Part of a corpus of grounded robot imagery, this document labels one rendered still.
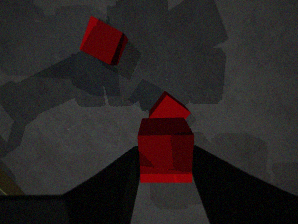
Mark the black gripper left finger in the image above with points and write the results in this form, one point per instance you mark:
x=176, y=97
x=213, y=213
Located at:
x=106, y=198

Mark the red cube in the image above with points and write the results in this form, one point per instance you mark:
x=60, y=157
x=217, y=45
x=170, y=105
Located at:
x=165, y=150
x=168, y=107
x=103, y=42

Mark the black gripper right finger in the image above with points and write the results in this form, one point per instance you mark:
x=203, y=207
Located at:
x=232, y=196

